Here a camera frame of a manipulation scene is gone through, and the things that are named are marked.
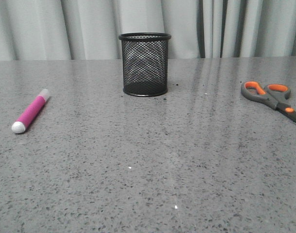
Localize black mesh pen holder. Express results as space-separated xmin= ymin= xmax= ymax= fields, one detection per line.
xmin=119 ymin=33 xmax=171 ymax=97

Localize pink marker pen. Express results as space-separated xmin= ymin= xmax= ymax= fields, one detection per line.
xmin=11 ymin=89 xmax=50 ymax=133

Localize grey curtain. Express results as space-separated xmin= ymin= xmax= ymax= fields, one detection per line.
xmin=0 ymin=0 xmax=296 ymax=61

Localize grey orange scissors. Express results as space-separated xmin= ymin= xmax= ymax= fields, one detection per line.
xmin=241 ymin=81 xmax=296 ymax=123

